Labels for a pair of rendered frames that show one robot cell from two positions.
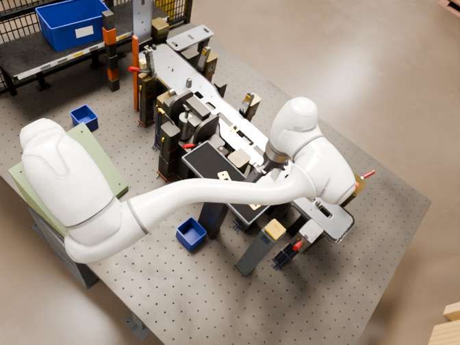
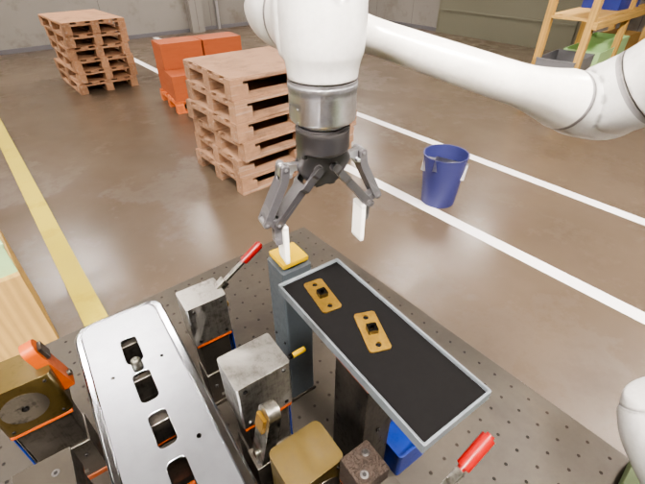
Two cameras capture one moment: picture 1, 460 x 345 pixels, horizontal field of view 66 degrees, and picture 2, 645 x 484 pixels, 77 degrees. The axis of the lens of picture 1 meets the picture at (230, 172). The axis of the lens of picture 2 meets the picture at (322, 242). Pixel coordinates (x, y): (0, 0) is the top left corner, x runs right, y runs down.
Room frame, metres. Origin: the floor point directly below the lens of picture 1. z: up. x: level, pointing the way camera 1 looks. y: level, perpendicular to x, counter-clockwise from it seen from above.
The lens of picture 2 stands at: (1.16, 0.14, 1.68)
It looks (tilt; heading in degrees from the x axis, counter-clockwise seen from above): 37 degrees down; 208
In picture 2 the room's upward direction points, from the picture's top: straight up
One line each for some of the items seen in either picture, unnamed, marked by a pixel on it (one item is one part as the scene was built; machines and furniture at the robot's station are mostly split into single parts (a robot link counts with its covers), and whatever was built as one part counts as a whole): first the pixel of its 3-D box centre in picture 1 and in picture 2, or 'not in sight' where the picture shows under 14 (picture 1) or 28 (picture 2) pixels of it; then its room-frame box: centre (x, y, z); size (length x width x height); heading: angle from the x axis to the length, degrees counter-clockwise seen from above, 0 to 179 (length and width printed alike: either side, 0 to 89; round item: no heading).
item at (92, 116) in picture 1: (84, 120); not in sight; (1.02, 0.82, 0.74); 0.11 x 0.10 x 0.09; 64
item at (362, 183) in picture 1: (338, 200); (45, 430); (1.05, -0.56, 0.88); 0.14 x 0.09 x 0.36; 154
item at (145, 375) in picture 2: (304, 218); (156, 409); (0.90, -0.42, 0.84); 0.05 x 0.05 x 0.29; 64
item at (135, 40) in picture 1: (135, 77); not in sight; (1.25, 0.63, 0.95); 0.03 x 0.01 x 0.50; 64
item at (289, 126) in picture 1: (296, 127); (318, 4); (0.68, -0.12, 1.62); 0.13 x 0.11 x 0.16; 51
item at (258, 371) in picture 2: (253, 205); (270, 421); (0.83, -0.16, 0.90); 0.13 x 0.08 x 0.41; 154
